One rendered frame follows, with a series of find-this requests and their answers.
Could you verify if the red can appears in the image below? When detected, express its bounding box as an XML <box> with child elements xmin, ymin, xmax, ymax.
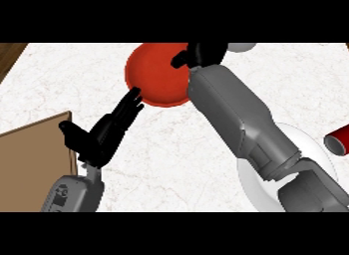
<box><xmin>322</xmin><ymin>122</ymin><xmax>349</xmax><ymax>156</ymax></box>

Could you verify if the red bowl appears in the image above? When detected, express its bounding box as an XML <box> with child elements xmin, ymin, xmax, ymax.
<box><xmin>124</xmin><ymin>42</ymin><xmax>192</xmax><ymax>109</ymax></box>

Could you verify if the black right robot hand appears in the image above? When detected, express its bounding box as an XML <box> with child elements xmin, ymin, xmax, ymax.
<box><xmin>170</xmin><ymin>42</ymin><xmax>229</xmax><ymax>70</ymax></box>

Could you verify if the pale grey round object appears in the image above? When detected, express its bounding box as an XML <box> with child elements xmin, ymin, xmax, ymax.
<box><xmin>226</xmin><ymin>42</ymin><xmax>259</xmax><ymax>54</ymax></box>

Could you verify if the brown cardboard box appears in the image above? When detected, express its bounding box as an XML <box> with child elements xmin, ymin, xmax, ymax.
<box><xmin>0</xmin><ymin>111</ymin><xmax>80</xmax><ymax>213</ymax></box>

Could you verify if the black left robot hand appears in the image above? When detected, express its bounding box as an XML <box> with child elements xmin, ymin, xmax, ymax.
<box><xmin>57</xmin><ymin>87</ymin><xmax>146</xmax><ymax>169</ymax></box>

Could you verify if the white plate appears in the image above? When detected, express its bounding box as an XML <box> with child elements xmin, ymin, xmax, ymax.
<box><xmin>235</xmin><ymin>122</ymin><xmax>340</xmax><ymax>213</ymax></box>

